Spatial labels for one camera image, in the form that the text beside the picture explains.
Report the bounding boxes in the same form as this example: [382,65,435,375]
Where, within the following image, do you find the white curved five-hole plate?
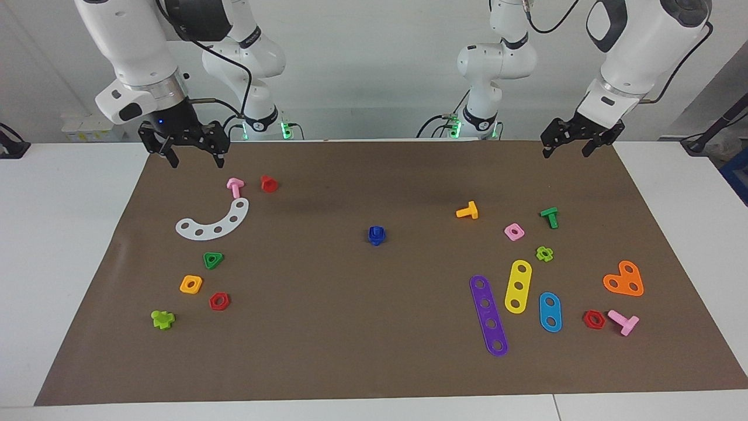
[176,198,250,241]

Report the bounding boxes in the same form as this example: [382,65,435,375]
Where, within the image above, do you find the white plastic box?
[61,114,125,142]

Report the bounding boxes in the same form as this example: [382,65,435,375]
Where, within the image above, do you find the black stand pole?
[681,96,748,154]

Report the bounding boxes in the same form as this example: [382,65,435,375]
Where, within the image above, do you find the yellow three-hole plastic strip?
[504,260,533,315]

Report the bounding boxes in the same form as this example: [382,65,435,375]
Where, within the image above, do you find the orange three-hole angled plate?
[602,260,645,297]

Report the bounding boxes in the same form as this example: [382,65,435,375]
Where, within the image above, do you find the blue plastic crate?
[721,149,748,206]

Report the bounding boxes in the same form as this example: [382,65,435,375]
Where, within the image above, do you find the black clamp device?
[0,123,31,160]

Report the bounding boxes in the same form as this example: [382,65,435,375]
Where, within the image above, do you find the blue two-hole plastic strip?
[538,292,563,333]

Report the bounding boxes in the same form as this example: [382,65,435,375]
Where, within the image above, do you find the purple four-hole plastic strip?
[469,275,509,357]

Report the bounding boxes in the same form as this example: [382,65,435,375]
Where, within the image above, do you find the brown paper table mat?
[34,139,748,407]

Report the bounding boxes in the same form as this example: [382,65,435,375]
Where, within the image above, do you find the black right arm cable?
[155,0,255,138]

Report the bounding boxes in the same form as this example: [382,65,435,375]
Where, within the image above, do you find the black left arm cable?
[523,0,715,105]

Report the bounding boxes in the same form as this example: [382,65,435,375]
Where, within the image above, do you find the black arm base cable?
[416,113,468,139]

